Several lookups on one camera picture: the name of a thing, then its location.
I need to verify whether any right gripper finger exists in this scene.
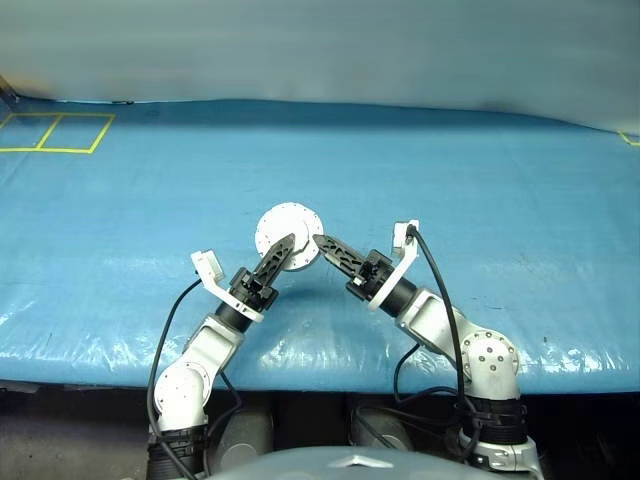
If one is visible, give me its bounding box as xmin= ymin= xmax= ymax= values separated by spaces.
xmin=312 ymin=232 xmax=369 ymax=282

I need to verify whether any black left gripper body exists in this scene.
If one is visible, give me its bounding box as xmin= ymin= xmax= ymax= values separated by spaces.
xmin=228 ymin=267 xmax=280 ymax=315

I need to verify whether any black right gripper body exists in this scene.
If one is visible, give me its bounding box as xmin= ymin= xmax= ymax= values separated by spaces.
xmin=344 ymin=249 xmax=394 ymax=303

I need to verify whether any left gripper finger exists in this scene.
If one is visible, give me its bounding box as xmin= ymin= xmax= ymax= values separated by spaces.
xmin=254 ymin=231 xmax=298 ymax=292

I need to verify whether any silver motor cover circuit board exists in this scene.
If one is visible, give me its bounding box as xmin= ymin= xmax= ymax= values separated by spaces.
xmin=254 ymin=200 xmax=324 ymax=271

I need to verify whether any blue plastic table cover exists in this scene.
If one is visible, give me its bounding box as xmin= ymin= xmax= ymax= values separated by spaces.
xmin=0 ymin=99 xmax=640 ymax=396

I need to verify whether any grey rounded shape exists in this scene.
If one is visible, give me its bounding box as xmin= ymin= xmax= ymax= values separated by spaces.
xmin=349 ymin=404 xmax=416 ymax=451
xmin=207 ymin=404 xmax=275 ymax=474

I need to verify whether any grey robot torso with logo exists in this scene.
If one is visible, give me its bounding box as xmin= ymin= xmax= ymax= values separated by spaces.
xmin=214 ymin=446 xmax=481 ymax=480

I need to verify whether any yellow tape double rectangle marking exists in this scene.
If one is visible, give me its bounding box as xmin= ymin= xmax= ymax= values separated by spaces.
xmin=0 ymin=112 xmax=117 ymax=154

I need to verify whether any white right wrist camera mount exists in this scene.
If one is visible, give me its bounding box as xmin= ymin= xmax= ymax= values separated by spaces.
xmin=367 ymin=218 xmax=420 ymax=312

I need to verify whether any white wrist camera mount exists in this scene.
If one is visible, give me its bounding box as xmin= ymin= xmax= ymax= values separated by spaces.
xmin=189 ymin=248 xmax=265 ymax=324
xmin=367 ymin=218 xmax=420 ymax=312

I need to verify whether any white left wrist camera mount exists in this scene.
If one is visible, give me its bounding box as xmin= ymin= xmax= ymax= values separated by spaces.
xmin=189 ymin=248 xmax=265 ymax=324

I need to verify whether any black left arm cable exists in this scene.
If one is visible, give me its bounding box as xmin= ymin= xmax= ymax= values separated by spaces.
xmin=147 ymin=279 xmax=204 ymax=480

